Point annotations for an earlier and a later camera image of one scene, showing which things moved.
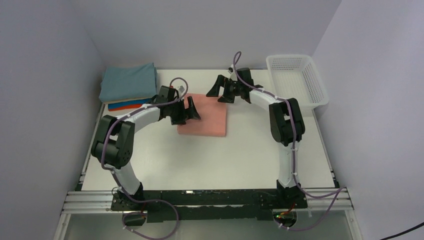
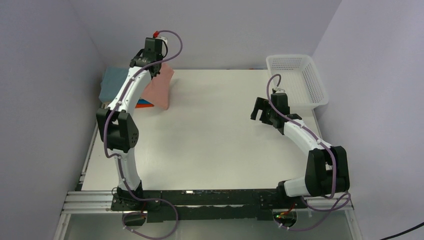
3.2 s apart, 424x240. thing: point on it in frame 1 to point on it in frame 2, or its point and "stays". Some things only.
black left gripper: (191, 114) to (161, 56)
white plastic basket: (298, 76) stays
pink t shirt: (213, 114) to (156, 92)
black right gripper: (214, 91) to (263, 104)
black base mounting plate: (208, 205) stays
